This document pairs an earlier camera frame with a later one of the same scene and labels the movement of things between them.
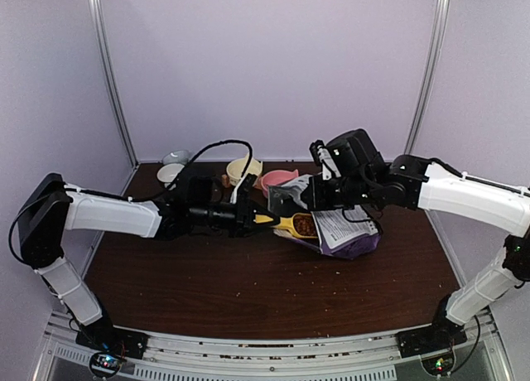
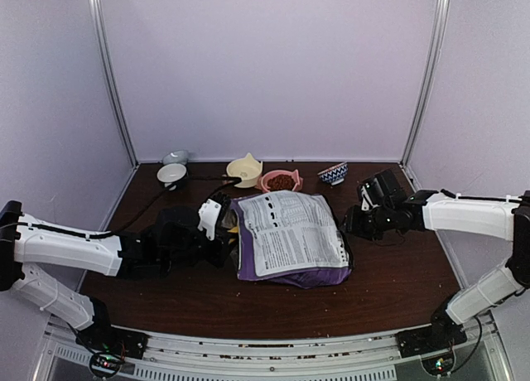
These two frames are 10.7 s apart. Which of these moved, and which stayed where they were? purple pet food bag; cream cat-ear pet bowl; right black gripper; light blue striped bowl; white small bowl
Moved: purple pet food bag; right black gripper
Stayed: white small bowl; light blue striped bowl; cream cat-ear pet bowl
